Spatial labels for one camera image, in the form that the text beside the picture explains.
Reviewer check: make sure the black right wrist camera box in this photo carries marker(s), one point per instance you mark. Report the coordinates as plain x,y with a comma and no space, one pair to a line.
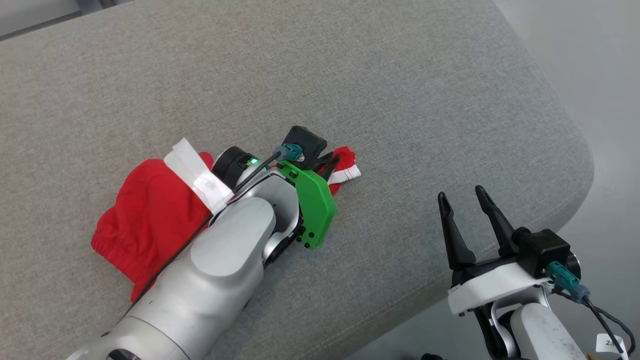
542,250

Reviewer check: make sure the black robot base rim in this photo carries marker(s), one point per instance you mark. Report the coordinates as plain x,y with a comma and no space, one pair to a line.
432,357

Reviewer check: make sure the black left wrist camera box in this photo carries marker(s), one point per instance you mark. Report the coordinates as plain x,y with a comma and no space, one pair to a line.
305,142

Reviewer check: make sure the red and white shirt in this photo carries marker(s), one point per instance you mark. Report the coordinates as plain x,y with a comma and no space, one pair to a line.
150,215

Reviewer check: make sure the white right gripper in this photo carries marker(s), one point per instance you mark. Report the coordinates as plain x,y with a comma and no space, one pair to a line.
490,287

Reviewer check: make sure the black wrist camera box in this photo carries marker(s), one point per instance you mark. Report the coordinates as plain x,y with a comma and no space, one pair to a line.
305,142
542,250

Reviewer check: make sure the grey fabric sofa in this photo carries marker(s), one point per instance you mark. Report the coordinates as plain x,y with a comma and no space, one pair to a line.
350,90

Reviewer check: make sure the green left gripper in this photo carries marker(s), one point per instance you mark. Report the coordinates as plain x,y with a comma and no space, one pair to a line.
315,210

